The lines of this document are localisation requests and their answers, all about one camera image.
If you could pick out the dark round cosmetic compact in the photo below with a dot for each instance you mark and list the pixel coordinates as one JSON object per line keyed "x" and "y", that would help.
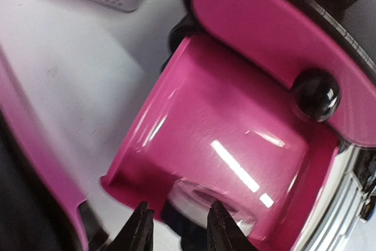
{"x": 191, "y": 201}

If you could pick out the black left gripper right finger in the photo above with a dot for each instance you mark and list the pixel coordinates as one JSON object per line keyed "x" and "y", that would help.
{"x": 223, "y": 234}

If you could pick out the pink hard-shell kids suitcase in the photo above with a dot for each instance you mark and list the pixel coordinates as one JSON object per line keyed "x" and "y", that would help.
{"x": 23, "y": 123}

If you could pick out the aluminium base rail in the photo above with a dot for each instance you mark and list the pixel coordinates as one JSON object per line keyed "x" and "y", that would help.
{"x": 346, "y": 198}

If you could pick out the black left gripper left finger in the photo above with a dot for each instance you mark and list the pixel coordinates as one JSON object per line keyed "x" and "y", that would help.
{"x": 137, "y": 233}

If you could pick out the pink and black drawer organizer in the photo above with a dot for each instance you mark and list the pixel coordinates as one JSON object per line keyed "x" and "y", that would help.
{"x": 255, "y": 101}

